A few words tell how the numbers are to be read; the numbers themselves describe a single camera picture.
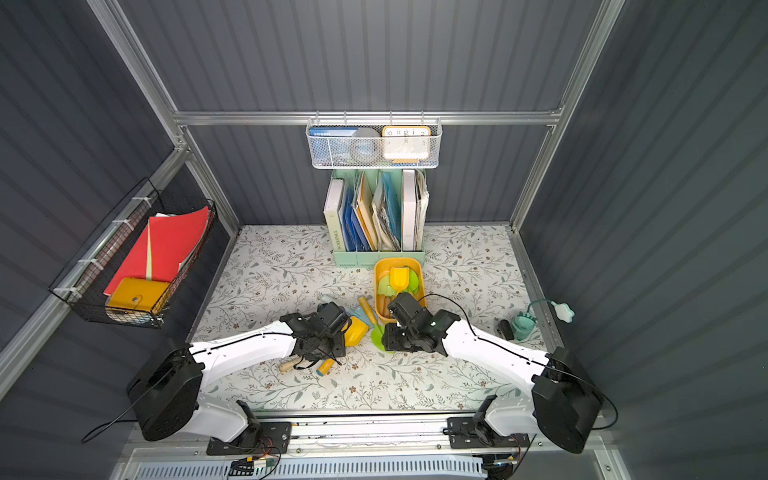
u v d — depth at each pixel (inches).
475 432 26.1
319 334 25.0
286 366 32.7
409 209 36.9
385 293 38.9
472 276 41.5
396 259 41.3
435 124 35.0
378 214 37.7
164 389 16.6
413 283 40.1
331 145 33.0
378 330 36.0
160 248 30.2
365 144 34.2
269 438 29.0
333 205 35.9
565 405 16.0
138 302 24.9
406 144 35.0
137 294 25.3
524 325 33.3
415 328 24.3
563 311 29.0
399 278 40.2
